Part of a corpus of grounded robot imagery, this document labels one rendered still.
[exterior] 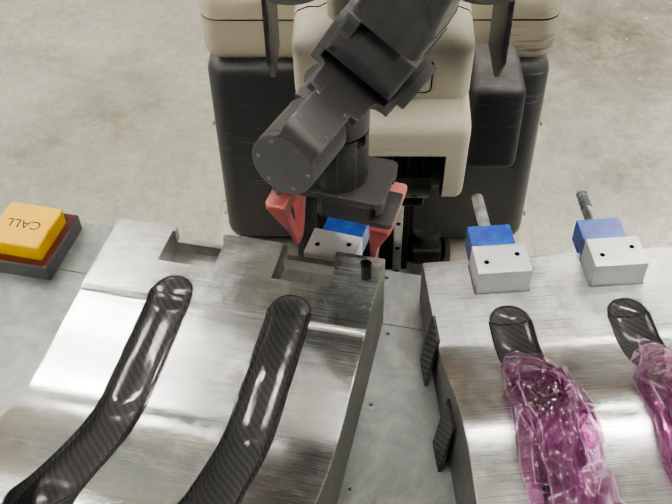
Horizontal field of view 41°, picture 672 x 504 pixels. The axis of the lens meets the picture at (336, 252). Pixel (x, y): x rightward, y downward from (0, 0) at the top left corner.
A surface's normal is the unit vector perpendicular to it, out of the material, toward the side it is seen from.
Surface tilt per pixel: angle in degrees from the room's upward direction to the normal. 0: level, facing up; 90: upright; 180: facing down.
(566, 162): 0
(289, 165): 89
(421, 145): 98
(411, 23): 93
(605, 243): 0
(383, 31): 93
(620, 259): 0
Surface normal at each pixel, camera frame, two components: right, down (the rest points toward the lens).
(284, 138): -0.45, 0.63
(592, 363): -0.04, -0.94
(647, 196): -0.02, -0.70
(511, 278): 0.07, 0.72
